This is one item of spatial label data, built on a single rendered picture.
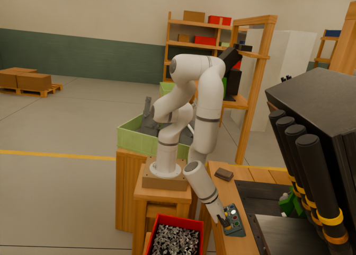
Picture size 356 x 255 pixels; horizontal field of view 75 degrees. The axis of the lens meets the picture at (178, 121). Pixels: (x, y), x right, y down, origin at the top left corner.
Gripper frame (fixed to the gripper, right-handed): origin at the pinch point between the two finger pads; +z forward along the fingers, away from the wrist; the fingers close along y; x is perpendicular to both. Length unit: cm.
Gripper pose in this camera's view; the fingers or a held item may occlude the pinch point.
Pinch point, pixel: (225, 222)
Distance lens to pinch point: 111.7
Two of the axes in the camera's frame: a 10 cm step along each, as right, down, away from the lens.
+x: 8.8, -4.5, -1.9
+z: 4.8, 8.2, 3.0
